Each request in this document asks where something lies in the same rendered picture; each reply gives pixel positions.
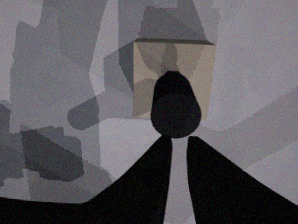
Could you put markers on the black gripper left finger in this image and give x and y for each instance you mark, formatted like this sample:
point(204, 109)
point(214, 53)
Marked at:
point(138, 197)

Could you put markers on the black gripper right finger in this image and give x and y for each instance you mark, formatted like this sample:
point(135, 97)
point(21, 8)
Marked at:
point(224, 194)

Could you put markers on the beige block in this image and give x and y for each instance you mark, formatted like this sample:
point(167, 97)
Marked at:
point(155, 56)

